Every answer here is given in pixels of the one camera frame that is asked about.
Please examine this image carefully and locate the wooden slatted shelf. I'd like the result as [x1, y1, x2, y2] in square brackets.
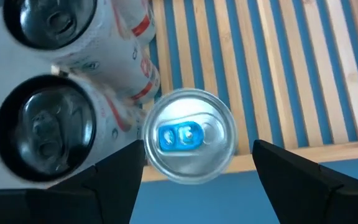
[141, 0, 358, 183]

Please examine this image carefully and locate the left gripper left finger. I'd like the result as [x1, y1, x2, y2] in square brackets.
[0, 139, 145, 224]

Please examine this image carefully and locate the blue silver Red Bull can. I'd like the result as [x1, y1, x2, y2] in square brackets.
[140, 88, 239, 185]

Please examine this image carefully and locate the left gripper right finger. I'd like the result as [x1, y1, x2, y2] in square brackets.
[252, 139, 358, 224]

